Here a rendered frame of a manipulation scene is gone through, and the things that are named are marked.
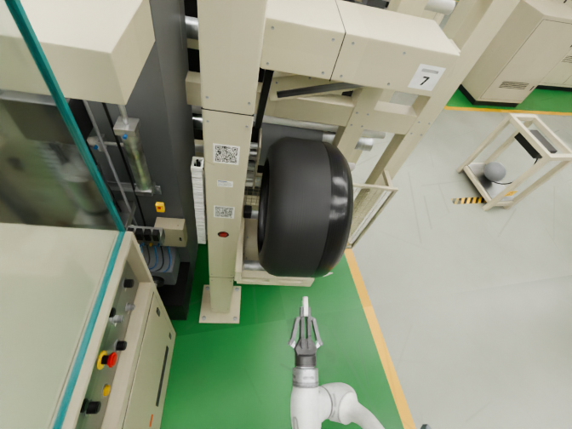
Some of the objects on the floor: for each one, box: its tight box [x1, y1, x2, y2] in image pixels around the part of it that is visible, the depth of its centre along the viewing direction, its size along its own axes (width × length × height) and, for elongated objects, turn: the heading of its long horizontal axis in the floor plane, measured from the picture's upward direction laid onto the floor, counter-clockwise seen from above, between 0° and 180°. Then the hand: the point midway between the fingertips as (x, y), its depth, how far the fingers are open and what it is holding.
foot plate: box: [199, 284, 241, 323], centre depth 210 cm, size 27×27×2 cm
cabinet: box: [458, 0, 572, 107], centre depth 429 cm, size 90×56×125 cm, turn 94°
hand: (305, 306), depth 112 cm, fingers closed
